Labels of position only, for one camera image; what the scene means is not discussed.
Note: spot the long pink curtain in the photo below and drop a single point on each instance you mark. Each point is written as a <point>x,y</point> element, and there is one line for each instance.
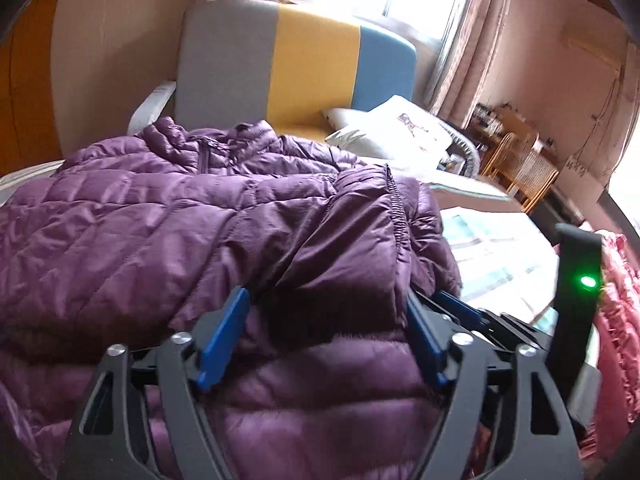
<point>475,50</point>

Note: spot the plain white pillow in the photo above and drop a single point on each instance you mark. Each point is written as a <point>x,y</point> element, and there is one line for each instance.
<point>350,120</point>

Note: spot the orange wooden wardrobe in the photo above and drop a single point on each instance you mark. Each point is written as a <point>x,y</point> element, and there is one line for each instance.
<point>25,85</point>

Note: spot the purple puffer jacket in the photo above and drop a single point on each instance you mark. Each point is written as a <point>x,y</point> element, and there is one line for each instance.
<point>150,220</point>

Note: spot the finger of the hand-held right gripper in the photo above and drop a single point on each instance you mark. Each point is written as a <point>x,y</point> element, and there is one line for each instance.
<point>462,307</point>

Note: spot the wicker chair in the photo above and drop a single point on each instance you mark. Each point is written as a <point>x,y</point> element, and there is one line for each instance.
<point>530,170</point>

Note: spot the dark low cabinet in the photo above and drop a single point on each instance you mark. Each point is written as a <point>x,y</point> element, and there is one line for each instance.
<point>560,205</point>

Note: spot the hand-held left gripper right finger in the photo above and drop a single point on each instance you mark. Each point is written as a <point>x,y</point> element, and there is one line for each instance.
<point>425,340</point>

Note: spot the grey ribbed cushion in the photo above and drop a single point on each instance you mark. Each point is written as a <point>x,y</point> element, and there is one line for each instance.
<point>467,152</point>

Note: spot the striped bed sheet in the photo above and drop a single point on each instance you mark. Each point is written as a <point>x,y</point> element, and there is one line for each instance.
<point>500,250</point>

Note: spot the pink quilt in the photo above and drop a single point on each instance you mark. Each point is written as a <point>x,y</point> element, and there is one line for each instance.
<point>617,320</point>

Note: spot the cluttered wooden desk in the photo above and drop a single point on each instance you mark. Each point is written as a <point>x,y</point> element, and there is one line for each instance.
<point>510,122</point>

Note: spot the grey yellow blue sofa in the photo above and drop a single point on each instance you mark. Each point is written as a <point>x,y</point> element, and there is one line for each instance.
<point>225,60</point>

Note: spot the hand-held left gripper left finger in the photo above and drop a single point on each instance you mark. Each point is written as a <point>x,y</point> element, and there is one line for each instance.
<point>222,340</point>

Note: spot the white printed pillow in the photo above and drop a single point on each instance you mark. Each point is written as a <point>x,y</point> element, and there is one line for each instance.
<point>390,110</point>

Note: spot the small side window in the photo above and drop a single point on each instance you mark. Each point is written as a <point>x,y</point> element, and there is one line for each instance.
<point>627,185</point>

